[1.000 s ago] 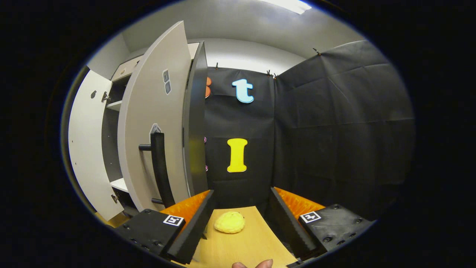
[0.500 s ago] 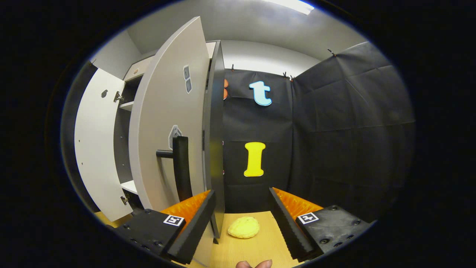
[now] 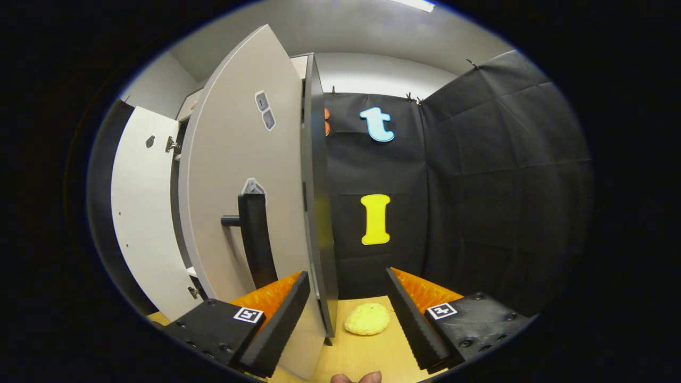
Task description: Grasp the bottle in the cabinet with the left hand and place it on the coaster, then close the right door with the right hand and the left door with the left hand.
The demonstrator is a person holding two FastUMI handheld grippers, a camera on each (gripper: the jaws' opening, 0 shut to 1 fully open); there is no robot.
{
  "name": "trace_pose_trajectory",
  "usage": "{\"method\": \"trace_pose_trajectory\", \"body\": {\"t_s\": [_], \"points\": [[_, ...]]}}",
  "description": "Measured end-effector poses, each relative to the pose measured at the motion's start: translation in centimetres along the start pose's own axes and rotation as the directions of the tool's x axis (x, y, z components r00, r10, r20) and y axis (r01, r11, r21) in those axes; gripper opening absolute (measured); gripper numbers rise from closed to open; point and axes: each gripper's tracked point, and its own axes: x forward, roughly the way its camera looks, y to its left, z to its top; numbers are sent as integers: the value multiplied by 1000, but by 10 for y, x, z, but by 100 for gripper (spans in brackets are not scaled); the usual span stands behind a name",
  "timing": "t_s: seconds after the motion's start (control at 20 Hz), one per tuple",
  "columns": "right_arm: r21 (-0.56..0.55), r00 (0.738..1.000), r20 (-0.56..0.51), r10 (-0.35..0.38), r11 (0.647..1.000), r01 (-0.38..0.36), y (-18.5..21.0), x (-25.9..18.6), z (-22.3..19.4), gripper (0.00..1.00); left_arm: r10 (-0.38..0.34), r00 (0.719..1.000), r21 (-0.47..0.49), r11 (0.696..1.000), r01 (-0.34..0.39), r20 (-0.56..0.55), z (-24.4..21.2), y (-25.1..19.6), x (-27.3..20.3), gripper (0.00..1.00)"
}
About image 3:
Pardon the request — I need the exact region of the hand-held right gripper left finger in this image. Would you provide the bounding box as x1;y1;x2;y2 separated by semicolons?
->
161;270;311;379

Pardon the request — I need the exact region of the large ceiling light panel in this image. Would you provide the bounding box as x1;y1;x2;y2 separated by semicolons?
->
391;0;437;13

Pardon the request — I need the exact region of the black backdrop cloth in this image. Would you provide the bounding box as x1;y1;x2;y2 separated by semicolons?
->
88;49;594;320

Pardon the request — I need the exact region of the white cabinet door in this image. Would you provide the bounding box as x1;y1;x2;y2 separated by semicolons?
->
178;24;326;381
111;105;205;321

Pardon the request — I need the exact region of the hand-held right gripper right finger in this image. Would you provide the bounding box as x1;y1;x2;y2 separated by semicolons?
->
385;266;538;373

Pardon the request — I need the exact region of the yellow lumpy sponge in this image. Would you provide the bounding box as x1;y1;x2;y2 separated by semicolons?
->
344;303;391;336

